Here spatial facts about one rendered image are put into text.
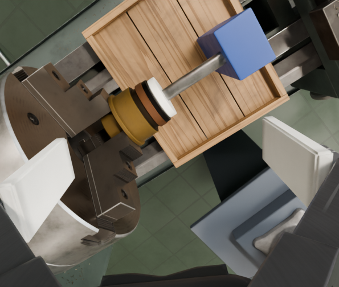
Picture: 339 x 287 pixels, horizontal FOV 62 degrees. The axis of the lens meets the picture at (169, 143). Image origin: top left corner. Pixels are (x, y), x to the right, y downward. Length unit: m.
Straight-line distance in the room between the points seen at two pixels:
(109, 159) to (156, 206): 1.37
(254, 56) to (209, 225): 0.63
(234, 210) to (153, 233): 1.01
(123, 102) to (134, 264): 1.68
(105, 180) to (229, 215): 0.60
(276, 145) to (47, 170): 0.13
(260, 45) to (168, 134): 0.32
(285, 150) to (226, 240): 0.84
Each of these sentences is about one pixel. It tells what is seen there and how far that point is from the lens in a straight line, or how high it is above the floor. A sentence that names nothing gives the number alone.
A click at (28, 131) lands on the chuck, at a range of 0.39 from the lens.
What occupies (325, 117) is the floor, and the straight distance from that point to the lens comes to 1.80.
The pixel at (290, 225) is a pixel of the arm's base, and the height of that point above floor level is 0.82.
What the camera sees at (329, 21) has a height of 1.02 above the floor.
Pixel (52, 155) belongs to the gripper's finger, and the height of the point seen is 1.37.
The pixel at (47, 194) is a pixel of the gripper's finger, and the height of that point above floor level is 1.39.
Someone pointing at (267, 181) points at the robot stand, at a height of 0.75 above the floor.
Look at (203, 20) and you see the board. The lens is 0.65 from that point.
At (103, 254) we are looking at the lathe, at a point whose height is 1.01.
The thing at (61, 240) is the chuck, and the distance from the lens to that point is 0.40.
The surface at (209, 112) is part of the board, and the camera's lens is 0.66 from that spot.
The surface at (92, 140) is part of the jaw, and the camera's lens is 0.52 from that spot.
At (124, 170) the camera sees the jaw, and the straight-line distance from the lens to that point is 0.40.
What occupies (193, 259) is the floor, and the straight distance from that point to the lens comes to 2.01.
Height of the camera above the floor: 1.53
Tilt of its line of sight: 72 degrees down
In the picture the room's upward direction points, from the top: 177 degrees clockwise
